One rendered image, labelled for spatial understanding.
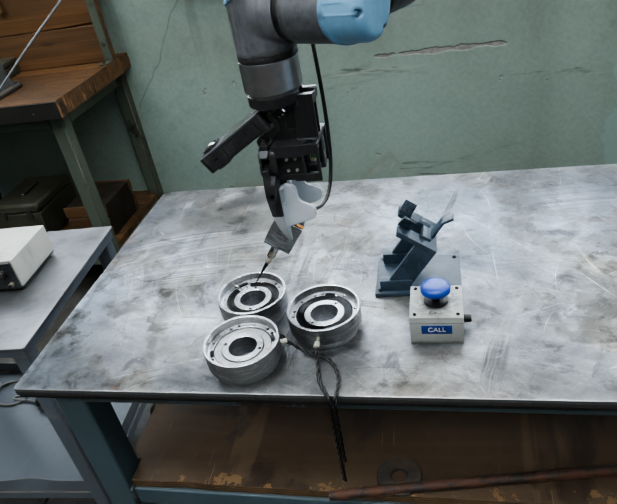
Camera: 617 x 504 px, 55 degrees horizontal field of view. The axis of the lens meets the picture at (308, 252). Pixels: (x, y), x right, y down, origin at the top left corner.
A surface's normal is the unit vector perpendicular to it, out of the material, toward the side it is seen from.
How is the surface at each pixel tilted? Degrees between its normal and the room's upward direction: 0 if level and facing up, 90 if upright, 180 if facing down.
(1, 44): 90
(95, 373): 0
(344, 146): 90
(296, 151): 90
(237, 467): 0
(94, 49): 90
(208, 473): 0
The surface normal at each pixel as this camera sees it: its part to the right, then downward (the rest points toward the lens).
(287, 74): 0.59, 0.36
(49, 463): -0.15, -0.83
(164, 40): -0.17, 0.56
